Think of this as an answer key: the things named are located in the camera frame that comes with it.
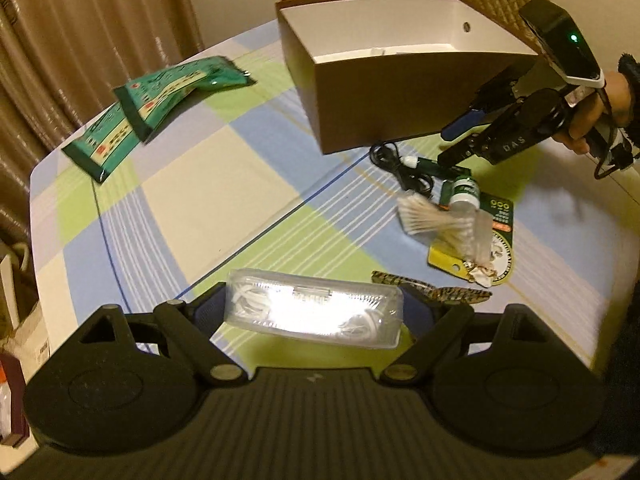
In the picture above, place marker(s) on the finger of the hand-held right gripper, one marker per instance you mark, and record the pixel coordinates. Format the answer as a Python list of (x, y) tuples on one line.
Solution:
[(460, 126), (462, 150)]

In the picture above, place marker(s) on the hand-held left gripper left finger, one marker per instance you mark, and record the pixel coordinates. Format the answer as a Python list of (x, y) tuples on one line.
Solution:
[(212, 307)]

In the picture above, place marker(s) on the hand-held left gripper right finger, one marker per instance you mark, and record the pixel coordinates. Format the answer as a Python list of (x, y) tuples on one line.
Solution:
[(417, 310)]

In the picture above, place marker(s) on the leopard hair claw clip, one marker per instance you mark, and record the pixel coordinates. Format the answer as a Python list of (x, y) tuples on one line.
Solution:
[(450, 294)]

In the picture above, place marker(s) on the small green bottle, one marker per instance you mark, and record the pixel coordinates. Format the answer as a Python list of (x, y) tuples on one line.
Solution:
[(460, 190)]

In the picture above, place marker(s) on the bag of cotton swabs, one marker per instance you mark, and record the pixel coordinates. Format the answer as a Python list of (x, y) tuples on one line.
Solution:
[(430, 217)]

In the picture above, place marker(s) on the yellow green card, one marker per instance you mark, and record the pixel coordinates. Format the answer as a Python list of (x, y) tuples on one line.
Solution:
[(500, 240)]

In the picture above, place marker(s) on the clear plastic floss box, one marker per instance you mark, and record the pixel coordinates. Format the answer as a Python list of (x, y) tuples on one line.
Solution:
[(310, 310)]

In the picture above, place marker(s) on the brown cardboard box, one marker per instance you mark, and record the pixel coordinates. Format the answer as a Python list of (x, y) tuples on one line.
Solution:
[(350, 105)]

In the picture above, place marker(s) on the person's right hand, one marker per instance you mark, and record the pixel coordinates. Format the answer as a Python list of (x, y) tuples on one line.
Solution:
[(580, 127)]

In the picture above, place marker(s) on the checked tablecloth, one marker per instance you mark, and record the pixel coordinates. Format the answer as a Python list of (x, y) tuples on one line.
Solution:
[(225, 200)]

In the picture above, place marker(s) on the green packet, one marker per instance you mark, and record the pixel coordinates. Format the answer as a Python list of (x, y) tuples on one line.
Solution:
[(100, 145), (175, 90)]

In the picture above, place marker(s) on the white paper bag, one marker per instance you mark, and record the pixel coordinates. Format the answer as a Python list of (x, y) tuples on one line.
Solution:
[(12, 290)]

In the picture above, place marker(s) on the beige curtain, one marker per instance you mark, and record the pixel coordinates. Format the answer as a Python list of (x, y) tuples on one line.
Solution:
[(75, 35)]

